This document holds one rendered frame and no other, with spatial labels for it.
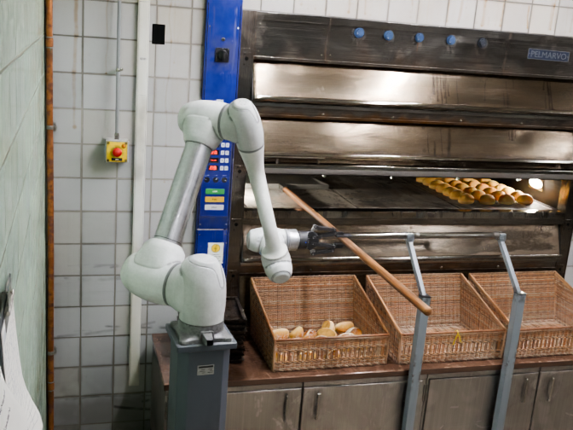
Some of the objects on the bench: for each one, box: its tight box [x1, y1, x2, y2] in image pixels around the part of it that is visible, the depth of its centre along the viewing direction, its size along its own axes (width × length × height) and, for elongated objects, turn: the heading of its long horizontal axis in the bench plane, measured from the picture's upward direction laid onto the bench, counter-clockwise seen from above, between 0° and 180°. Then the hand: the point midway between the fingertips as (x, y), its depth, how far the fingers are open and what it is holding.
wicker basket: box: [366, 273, 506, 364], centre depth 364 cm, size 49×56×28 cm
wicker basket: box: [249, 274, 391, 372], centre depth 348 cm, size 49×56×28 cm
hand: (343, 240), depth 309 cm, fingers open, 3 cm apart
